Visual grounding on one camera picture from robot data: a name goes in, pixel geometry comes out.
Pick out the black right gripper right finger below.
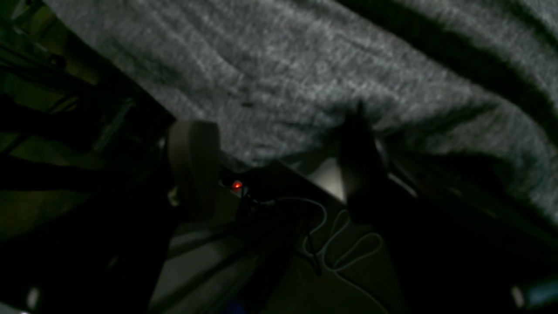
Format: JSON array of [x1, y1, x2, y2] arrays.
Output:
[[339, 103, 557, 314]]

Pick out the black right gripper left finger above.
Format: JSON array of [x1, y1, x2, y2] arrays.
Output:
[[1, 120, 221, 314]]

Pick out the grey t-shirt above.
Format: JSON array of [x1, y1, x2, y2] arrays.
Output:
[[46, 0, 557, 226]]

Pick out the black power strip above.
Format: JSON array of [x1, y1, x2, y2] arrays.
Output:
[[219, 159, 346, 207]]

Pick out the white floor cables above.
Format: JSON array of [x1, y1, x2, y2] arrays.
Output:
[[257, 196, 388, 314]]

